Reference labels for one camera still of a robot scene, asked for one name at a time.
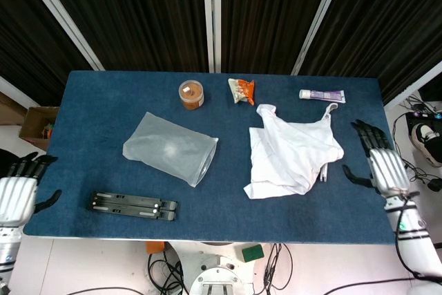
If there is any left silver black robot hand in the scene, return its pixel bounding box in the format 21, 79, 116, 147
0, 152, 62, 230

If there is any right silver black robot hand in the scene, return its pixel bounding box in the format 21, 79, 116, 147
341, 119, 412, 196

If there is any white garment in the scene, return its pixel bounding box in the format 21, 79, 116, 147
243, 103, 345, 200

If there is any translucent plastic zip bag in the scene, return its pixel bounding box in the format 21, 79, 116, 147
122, 111, 220, 189

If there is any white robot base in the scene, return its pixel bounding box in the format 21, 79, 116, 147
169, 241, 277, 295

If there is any black and white shoe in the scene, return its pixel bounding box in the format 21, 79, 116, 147
410, 122, 442, 166

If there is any white folding stand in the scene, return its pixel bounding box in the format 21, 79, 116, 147
318, 102, 340, 182

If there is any brown cardboard box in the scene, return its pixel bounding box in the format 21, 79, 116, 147
19, 106, 59, 152

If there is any black power strip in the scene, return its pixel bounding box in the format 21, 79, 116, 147
409, 102, 442, 120

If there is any purple toothpaste tube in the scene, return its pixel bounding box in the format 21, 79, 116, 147
298, 88, 347, 104

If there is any black folding stand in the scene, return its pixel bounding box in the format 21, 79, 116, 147
86, 190, 180, 222

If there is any blue table cloth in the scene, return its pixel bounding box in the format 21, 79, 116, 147
23, 70, 415, 246

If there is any orange block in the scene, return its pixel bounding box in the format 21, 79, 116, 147
145, 240, 165, 254

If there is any green block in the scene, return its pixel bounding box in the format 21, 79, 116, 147
241, 244, 265, 263

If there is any crumpled orange snack wrapper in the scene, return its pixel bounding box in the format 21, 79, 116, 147
227, 77, 256, 106

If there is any clear jar of rubber bands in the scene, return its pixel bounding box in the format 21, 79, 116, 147
178, 79, 205, 111

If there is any dark pleated curtain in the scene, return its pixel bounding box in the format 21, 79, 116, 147
0, 0, 442, 106

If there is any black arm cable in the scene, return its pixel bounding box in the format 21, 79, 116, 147
392, 189, 442, 283

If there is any white frame post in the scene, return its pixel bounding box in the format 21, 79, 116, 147
202, 0, 214, 74
211, 0, 222, 74
15, 0, 105, 71
291, 0, 350, 76
383, 59, 442, 113
0, 75, 29, 109

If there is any black floor cable bundle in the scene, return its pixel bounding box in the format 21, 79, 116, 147
147, 251, 190, 295

